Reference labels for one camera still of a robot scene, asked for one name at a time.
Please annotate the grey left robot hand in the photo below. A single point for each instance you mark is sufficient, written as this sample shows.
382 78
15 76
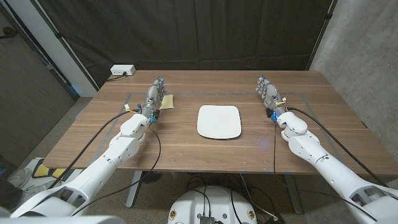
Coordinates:
154 98

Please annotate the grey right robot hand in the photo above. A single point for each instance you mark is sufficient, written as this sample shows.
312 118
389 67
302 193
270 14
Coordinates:
270 93

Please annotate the yellow sponge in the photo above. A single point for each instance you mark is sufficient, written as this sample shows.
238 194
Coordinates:
168 102

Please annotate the white square paper plate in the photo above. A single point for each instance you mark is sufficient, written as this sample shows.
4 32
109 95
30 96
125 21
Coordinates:
219 121

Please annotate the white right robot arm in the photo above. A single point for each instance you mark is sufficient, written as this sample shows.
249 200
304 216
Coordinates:
326 168

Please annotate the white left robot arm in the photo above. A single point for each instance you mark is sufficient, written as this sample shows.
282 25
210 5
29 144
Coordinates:
102 165

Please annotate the white power strip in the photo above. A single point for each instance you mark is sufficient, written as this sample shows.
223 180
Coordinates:
122 69

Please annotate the grey tape outline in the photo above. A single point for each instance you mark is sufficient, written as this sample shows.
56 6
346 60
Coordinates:
217 93

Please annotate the black backdrop stand pole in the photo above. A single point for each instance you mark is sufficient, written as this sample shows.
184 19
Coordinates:
77 62
317 46

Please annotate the black backdrop curtain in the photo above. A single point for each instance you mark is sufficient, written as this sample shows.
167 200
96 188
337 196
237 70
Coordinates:
186 31

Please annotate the black round floor fan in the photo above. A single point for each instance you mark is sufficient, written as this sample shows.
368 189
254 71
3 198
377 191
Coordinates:
151 177

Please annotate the grey table leg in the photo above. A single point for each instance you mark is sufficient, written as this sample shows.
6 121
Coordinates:
133 189
293 196

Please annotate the white robot torso base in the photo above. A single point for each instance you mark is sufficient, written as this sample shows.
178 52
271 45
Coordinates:
214 202

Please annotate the yellow and black floor marker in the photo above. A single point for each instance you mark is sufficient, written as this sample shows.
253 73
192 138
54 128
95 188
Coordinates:
46 171

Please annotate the white sneaker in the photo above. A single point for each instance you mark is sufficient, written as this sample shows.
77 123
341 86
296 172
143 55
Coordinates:
20 177

